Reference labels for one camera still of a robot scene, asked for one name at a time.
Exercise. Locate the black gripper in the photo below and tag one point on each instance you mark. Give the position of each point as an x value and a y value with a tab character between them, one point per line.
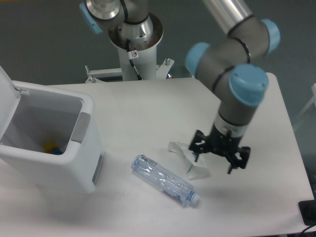
222	144

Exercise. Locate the white push-lid trash can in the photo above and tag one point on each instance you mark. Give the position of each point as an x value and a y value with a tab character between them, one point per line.
31	114

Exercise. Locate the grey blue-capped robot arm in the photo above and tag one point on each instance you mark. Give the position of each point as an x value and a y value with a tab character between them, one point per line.
226	70

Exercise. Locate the yellow blue trash inside can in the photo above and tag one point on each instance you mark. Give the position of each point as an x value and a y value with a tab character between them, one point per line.
52	148

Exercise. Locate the crumpled white paper carton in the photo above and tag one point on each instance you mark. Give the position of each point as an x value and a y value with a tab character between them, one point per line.
195	169

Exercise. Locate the crushed clear plastic bottle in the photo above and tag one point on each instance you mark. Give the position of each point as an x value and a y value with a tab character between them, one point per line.
165	180

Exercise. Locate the black device at table edge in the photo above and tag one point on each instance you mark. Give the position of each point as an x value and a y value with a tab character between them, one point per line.
308	211

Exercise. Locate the white metal base frame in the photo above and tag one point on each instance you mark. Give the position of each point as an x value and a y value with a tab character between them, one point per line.
128	74

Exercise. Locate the white frame at right edge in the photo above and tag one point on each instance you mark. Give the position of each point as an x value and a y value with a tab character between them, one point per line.
306	111

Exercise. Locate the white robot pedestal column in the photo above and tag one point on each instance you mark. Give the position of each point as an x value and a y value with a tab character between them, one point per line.
137	43

